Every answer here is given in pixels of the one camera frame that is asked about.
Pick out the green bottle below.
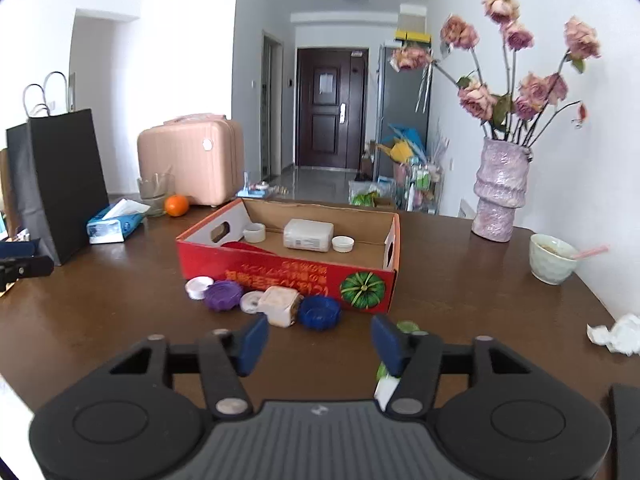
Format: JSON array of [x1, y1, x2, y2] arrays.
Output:
[[371, 314, 426, 411]]

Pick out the large white jar lid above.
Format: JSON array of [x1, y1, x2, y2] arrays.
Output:
[[184, 276, 215, 301]]

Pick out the purple scalloped lid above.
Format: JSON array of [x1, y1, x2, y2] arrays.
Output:
[[204, 280, 243, 312]]

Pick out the white round disc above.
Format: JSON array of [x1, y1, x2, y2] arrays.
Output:
[[240, 290, 264, 314]]

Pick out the beige plug adapter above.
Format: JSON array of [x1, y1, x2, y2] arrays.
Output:
[[257, 286, 302, 328]]

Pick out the blue scalloped lid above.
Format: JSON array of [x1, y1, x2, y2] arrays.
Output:
[[297, 296, 341, 332]]

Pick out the white tape roll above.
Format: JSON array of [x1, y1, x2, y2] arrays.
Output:
[[243, 222, 266, 244]]

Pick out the white plastic pill bottle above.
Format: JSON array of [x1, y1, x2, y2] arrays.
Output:
[[283, 219, 334, 252]]

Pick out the small white cap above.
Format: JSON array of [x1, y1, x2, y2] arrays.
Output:
[[331, 235, 355, 254]]

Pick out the brown paper bag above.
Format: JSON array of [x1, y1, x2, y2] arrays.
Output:
[[0, 148, 21, 238]]

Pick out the blue tissue pack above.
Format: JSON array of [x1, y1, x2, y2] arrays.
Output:
[[87, 198, 150, 245]]

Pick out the black paper bag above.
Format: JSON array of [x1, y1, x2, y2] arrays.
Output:
[[6, 82, 108, 266]]

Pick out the crumpled white tissue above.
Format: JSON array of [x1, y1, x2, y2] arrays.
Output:
[[587, 313, 640, 356]]

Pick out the clear drinking glass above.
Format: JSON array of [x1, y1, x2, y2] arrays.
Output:
[[137, 172, 175, 217]]

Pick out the pale green bowl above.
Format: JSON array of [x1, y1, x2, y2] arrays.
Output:
[[529, 233, 578, 285]]

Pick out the orange fruit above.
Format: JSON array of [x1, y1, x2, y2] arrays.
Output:
[[164, 194, 190, 218]]

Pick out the pink spoon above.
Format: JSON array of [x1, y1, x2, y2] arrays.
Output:
[[570, 245, 608, 260]]

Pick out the pink suitcase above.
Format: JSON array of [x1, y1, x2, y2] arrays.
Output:
[[137, 114, 244, 207]]

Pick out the red cardboard box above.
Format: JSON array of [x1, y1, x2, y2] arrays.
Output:
[[176, 198, 401, 313]]

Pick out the pink textured vase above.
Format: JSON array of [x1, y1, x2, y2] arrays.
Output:
[[472, 139, 533, 243]]

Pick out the yellow and blue toys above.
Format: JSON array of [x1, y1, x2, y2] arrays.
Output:
[[375, 124, 427, 165]]

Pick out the dried pink roses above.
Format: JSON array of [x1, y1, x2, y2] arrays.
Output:
[[390, 0, 601, 148]]

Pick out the grey refrigerator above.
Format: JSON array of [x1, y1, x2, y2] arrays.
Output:
[[375, 40, 432, 152]]

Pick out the dark brown door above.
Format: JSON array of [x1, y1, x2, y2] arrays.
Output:
[[295, 48, 369, 170]]

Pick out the yellow box on fridge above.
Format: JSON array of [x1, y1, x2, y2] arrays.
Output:
[[395, 29, 432, 44]]

